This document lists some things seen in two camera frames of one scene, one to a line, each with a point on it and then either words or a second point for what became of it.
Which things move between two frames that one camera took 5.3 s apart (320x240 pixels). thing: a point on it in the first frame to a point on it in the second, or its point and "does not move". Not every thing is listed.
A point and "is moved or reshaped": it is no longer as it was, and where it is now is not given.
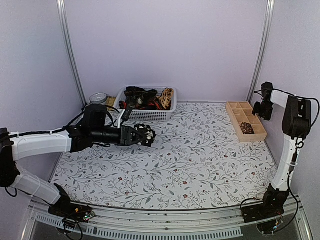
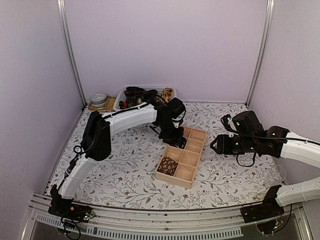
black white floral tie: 149,134 to 179,143
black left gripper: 126,136 to 179,135
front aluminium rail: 224,223 does not move
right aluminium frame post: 262,49 does not move
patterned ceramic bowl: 98,98 does not move
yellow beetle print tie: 166,96 does not move
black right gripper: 257,109 to 226,149
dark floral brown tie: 134,96 does not move
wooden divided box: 241,111 is moved or reshaped
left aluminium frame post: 61,5 does not move
